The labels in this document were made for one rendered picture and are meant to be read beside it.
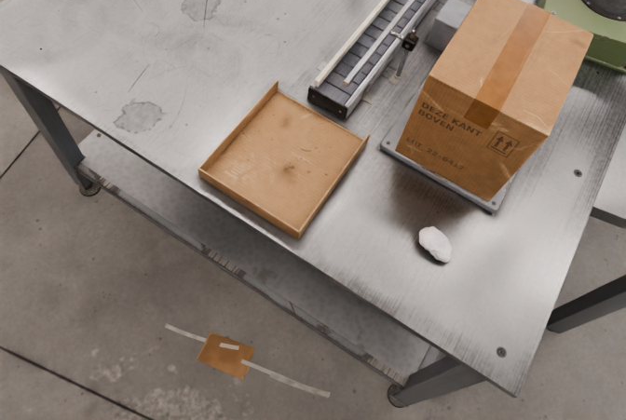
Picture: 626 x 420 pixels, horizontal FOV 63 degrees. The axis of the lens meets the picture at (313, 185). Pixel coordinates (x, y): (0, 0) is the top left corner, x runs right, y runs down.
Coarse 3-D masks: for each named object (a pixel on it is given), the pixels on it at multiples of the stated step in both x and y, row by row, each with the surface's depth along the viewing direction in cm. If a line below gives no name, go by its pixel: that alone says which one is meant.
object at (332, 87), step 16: (400, 0) 137; (416, 0) 137; (384, 16) 133; (368, 32) 130; (400, 32) 131; (352, 48) 127; (368, 48) 128; (384, 48) 128; (336, 64) 124; (352, 64) 124; (368, 64) 125; (336, 80) 122; (336, 96) 119
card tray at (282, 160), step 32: (288, 96) 124; (256, 128) 119; (288, 128) 120; (320, 128) 120; (224, 160) 114; (256, 160) 115; (288, 160) 115; (320, 160) 116; (352, 160) 115; (224, 192) 110; (256, 192) 111; (288, 192) 112; (320, 192) 112; (288, 224) 104
